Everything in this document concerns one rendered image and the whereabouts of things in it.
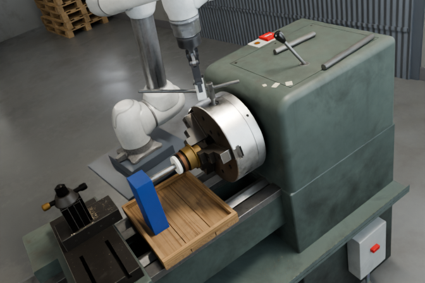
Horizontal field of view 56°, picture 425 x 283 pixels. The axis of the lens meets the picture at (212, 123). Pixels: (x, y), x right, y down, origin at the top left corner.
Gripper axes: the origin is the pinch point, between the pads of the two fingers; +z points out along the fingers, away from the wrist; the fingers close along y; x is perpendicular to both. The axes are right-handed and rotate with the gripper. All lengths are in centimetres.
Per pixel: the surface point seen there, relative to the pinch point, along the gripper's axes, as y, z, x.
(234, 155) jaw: 14.7, 18.9, 6.5
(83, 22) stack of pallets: -590, 152, -182
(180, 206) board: 9.3, 42.0, -17.0
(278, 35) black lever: -8.0, -9.3, 29.8
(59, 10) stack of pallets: -568, 118, -206
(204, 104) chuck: -1.1, 6.9, 0.2
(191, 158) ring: 9.9, 20.1, -8.2
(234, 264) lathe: 15, 76, -2
